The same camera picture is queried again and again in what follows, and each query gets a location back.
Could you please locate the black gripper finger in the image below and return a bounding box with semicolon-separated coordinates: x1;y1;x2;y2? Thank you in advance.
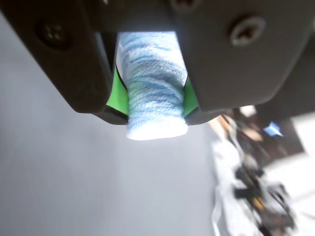
0;0;129;126
169;0;315;126

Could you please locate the light blue yarn-wrapped block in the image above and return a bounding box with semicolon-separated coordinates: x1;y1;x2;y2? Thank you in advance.
115;31;189;141

